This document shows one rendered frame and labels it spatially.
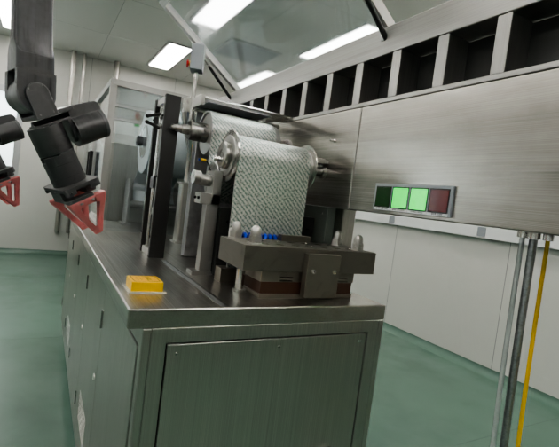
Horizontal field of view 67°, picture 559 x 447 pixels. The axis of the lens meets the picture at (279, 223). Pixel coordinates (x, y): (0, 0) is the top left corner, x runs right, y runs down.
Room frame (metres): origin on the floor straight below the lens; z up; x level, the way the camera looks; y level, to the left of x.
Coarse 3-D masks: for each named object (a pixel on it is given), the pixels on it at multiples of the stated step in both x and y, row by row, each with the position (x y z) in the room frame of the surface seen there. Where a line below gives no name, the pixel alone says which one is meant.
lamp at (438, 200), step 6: (432, 192) 0.97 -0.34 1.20; (438, 192) 0.96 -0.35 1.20; (444, 192) 0.94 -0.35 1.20; (432, 198) 0.97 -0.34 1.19; (438, 198) 0.95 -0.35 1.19; (444, 198) 0.94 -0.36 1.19; (432, 204) 0.97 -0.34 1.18; (438, 204) 0.95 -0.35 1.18; (444, 204) 0.94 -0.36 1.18; (432, 210) 0.96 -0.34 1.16; (438, 210) 0.95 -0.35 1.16; (444, 210) 0.94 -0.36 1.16
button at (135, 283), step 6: (132, 276) 0.97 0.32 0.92; (138, 276) 0.98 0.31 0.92; (144, 276) 0.98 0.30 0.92; (150, 276) 0.99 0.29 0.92; (126, 282) 0.97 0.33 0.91; (132, 282) 0.91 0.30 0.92; (138, 282) 0.92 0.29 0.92; (144, 282) 0.93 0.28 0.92; (150, 282) 0.93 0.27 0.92; (156, 282) 0.94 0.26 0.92; (162, 282) 0.95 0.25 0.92; (132, 288) 0.91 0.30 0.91; (138, 288) 0.92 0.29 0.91; (144, 288) 0.92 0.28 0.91; (150, 288) 0.93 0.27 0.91; (156, 288) 0.94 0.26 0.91; (162, 288) 0.95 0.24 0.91
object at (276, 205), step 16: (240, 176) 1.17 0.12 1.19; (256, 176) 1.19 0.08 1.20; (240, 192) 1.17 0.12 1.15; (256, 192) 1.19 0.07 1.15; (272, 192) 1.22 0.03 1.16; (288, 192) 1.24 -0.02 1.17; (304, 192) 1.27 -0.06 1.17; (240, 208) 1.17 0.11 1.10; (256, 208) 1.20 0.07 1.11; (272, 208) 1.22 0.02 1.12; (288, 208) 1.25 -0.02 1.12; (256, 224) 1.20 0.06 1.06; (272, 224) 1.22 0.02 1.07; (288, 224) 1.25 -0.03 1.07
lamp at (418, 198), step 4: (412, 192) 1.02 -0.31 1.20; (416, 192) 1.01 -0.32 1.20; (420, 192) 1.00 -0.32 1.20; (424, 192) 0.99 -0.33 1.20; (412, 196) 1.02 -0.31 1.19; (416, 196) 1.01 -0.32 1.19; (420, 196) 1.00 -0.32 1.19; (424, 196) 0.99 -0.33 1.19; (412, 200) 1.02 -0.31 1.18; (416, 200) 1.01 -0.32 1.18; (420, 200) 1.00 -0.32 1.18; (424, 200) 0.99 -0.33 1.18; (412, 204) 1.02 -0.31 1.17; (416, 204) 1.01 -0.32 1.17; (420, 204) 1.00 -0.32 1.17; (424, 204) 0.99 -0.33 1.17; (412, 208) 1.02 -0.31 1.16; (416, 208) 1.01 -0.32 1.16; (420, 208) 1.00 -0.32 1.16; (424, 208) 0.98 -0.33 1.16
